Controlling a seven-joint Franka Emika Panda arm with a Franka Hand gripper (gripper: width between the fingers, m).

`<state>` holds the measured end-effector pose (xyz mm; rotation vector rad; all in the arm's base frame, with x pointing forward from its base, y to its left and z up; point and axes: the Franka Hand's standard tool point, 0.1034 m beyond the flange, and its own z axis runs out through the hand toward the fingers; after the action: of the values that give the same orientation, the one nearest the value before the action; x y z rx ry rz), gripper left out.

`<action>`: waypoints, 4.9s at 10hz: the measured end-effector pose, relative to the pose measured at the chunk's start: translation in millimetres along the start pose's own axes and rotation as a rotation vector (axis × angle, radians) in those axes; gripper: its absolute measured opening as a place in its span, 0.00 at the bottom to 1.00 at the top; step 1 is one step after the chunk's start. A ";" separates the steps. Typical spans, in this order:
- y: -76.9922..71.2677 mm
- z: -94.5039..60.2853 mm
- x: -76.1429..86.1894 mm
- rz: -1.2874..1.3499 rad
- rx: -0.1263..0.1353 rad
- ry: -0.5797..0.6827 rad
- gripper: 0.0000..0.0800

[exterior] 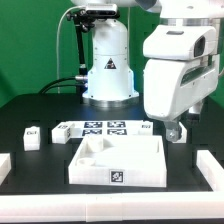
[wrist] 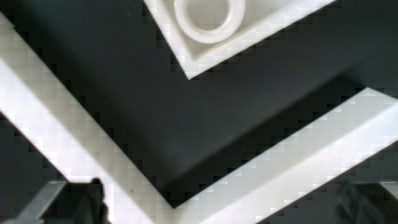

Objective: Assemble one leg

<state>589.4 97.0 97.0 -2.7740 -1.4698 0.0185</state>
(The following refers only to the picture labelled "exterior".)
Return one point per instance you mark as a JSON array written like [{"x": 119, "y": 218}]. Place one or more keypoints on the white square table top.
[{"x": 119, "y": 160}]

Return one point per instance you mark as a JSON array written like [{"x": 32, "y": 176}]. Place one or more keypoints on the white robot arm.
[{"x": 110, "y": 79}]

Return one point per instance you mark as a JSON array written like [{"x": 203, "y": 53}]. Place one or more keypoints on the black camera on stand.
[{"x": 91, "y": 12}]

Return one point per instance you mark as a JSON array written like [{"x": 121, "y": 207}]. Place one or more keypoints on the white right fence wall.
[{"x": 211, "y": 170}]

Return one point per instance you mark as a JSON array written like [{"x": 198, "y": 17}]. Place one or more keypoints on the white front fence wall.
[{"x": 111, "y": 207}]

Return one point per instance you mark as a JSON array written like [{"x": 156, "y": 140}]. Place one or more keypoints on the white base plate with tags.
[{"x": 110, "y": 127}]

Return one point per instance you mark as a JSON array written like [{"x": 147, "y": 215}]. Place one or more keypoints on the white fence wall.
[
  {"x": 111, "y": 207},
  {"x": 211, "y": 170},
  {"x": 5, "y": 166}
]

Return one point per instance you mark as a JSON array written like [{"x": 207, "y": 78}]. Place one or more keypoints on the black camera stand pole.
[{"x": 82, "y": 64}]

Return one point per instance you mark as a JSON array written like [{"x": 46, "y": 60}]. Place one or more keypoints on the white left fence wall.
[{"x": 5, "y": 166}]

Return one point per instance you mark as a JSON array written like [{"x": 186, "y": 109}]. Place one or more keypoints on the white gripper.
[{"x": 182, "y": 69}]

